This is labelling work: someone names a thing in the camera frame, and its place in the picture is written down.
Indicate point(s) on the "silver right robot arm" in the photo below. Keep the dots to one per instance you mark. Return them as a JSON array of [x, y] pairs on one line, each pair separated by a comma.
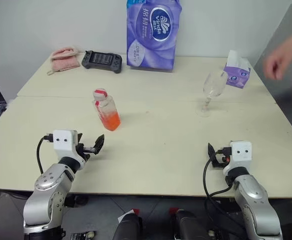
[[251, 195]]

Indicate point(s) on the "red tag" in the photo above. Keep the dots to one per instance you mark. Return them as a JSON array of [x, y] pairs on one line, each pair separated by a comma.
[[137, 212], [173, 210]]

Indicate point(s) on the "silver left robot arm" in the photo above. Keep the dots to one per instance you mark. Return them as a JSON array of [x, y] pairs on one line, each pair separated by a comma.
[[48, 185]]

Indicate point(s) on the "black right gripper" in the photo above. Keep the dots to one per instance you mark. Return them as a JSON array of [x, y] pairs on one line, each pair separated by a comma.
[[221, 160]]

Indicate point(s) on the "black box with white knob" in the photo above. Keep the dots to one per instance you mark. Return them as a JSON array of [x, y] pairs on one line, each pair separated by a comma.
[[214, 235], [81, 235]]

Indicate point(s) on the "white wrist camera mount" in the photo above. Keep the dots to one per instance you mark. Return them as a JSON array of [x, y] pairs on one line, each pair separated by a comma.
[[241, 160], [63, 146]]

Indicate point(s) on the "large purple Vinda tissue pack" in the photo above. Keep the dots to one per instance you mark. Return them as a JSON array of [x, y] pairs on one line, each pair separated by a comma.
[[150, 47]]

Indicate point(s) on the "black handheld game controller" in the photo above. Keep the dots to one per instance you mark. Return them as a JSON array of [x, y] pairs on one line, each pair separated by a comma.
[[102, 60]]

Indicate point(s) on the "clear wine glass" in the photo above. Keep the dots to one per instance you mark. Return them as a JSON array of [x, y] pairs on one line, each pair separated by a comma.
[[214, 85]]

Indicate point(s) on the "white paper sheet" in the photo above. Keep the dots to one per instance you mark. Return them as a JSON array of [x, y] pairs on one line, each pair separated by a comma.
[[124, 216]]

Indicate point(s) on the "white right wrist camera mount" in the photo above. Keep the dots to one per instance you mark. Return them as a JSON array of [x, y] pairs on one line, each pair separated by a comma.
[[241, 160]]

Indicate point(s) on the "person's bare hand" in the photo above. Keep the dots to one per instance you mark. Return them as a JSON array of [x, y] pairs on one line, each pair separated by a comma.
[[281, 58]]

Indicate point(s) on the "dark rounded shape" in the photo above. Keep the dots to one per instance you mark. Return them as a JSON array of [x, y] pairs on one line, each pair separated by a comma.
[[190, 226], [127, 228]]

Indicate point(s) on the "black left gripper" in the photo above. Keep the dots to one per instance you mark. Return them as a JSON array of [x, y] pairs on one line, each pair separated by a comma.
[[88, 150]]

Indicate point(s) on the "black clamp block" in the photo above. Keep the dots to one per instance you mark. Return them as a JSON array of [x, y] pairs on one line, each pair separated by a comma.
[[76, 200]]

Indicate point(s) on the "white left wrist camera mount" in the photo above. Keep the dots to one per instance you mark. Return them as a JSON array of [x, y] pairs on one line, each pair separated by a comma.
[[63, 146]]

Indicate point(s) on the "small purple tissue box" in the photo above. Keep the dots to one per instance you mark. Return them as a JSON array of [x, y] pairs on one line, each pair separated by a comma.
[[236, 75]]

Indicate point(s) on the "plastic bottle with orange liquid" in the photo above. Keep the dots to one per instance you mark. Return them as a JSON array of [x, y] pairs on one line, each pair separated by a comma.
[[110, 121]]

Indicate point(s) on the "pink folded towel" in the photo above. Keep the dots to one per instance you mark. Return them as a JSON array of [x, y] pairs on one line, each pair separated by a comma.
[[64, 61]]

